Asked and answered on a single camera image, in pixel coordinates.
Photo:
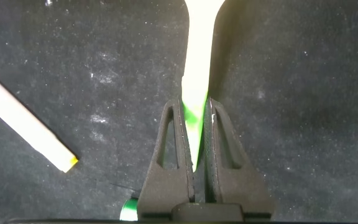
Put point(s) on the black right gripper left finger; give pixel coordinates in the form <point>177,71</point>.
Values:
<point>166,186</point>

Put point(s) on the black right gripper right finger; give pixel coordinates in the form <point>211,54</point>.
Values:
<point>232,186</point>

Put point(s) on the green gum pack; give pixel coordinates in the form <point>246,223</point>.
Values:
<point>130,210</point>

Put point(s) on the black table cloth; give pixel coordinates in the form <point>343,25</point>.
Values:
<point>306,93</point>

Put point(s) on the white marker yellow tip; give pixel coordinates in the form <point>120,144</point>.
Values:
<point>26,124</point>

